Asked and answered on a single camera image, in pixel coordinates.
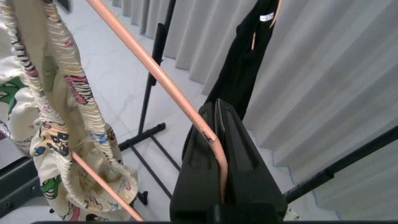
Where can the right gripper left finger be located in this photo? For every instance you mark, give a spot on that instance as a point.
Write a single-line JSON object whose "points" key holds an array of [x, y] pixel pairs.
{"points": [[192, 186]]}

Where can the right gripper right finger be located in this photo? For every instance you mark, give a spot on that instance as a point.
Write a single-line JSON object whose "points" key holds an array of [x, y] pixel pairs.
{"points": [[255, 186]]}

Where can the pink clothes hanger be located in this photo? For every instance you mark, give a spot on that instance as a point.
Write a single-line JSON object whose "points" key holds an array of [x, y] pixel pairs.
{"points": [[253, 42], [160, 76]]}

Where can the black garment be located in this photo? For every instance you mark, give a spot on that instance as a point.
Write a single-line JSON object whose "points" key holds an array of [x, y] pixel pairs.
{"points": [[242, 68]]}

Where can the cream printed garment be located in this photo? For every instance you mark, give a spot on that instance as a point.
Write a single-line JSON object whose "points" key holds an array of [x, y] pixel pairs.
{"points": [[62, 149]]}

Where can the white curtain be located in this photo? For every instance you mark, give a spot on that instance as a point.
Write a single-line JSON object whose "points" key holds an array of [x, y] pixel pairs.
{"points": [[326, 77]]}

